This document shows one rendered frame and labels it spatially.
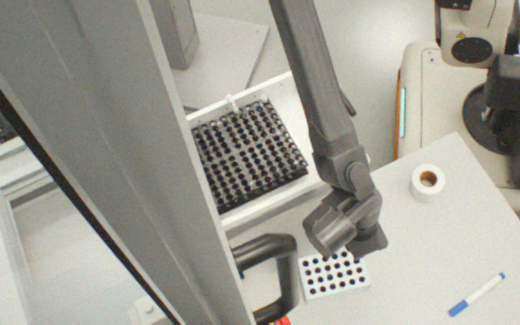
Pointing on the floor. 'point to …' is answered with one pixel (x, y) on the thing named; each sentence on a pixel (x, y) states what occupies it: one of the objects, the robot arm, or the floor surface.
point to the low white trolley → (425, 253)
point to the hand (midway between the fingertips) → (357, 244)
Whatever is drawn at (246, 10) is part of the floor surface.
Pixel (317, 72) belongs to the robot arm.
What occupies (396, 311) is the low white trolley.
